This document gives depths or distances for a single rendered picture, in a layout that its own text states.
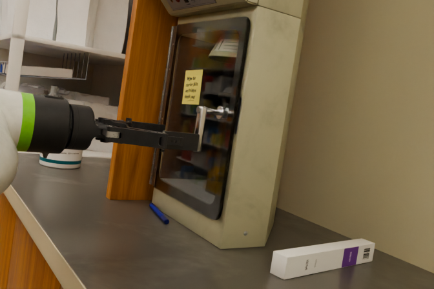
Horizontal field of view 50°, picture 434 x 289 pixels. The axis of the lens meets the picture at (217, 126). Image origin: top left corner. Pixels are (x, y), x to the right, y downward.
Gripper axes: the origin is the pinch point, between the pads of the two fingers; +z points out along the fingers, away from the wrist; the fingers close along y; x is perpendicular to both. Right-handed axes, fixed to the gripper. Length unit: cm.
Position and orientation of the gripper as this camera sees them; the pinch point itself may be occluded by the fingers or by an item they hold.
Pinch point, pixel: (174, 136)
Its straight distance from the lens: 87.7
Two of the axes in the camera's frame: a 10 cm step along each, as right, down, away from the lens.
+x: -1.5, 9.9, 0.5
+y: -5.4, -1.3, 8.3
